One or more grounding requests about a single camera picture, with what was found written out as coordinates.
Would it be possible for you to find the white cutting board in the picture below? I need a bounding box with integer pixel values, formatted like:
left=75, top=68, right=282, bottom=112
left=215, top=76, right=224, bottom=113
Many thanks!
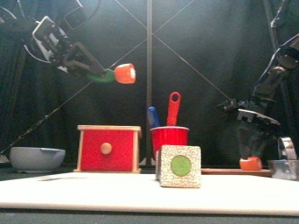
left=0, top=171, right=299, bottom=217

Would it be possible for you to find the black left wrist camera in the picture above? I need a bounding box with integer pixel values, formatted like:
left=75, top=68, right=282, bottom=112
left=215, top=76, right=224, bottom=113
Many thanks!
left=63, top=3, right=89, bottom=30

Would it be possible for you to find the black left camera cable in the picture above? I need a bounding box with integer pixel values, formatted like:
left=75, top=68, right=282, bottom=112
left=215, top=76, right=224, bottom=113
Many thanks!
left=75, top=0, right=103, bottom=24

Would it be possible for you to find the red plastic cup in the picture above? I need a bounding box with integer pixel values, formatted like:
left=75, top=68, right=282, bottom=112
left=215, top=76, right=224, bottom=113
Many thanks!
left=149, top=125, right=191, bottom=161

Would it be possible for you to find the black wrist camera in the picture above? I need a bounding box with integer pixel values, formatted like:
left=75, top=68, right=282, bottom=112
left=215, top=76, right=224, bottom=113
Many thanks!
left=63, top=3, right=89, bottom=30
left=217, top=99, right=239, bottom=114

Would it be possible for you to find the red wooden box with knob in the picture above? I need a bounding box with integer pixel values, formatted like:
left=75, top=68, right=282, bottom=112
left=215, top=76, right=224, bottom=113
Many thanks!
left=75, top=124, right=143, bottom=174

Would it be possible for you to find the patterned block with green oval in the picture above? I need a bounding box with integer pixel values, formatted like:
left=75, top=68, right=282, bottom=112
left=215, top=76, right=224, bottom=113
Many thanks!
left=153, top=144, right=203, bottom=189

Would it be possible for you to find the red small object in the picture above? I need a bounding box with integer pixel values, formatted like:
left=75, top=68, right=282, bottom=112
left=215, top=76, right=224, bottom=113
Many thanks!
left=85, top=63, right=136, bottom=85

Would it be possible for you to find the orange toy carrot piece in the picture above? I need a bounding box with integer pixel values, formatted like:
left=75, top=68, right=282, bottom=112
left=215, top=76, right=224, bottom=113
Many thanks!
left=237, top=157, right=263, bottom=172

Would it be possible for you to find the grey vertical frame pole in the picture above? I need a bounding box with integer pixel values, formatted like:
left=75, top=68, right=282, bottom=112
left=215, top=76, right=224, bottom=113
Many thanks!
left=144, top=0, right=155, bottom=167

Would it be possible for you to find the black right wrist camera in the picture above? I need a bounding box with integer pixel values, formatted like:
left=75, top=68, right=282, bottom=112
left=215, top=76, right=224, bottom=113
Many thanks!
left=217, top=99, right=239, bottom=114

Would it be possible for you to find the grey bowl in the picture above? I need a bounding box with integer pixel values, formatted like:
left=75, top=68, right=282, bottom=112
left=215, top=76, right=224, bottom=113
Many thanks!
left=8, top=146, right=67, bottom=173

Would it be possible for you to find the wooden board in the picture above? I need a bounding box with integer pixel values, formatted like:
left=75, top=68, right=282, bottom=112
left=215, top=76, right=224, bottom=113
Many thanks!
left=200, top=168, right=274, bottom=178

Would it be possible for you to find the blue utensil handle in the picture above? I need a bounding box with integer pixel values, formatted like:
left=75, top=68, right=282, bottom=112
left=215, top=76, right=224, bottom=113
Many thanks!
left=145, top=106, right=161, bottom=129

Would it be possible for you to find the red utensil handle with hole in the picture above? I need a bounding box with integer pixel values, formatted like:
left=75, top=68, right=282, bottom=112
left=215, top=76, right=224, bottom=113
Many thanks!
left=165, top=91, right=183, bottom=127

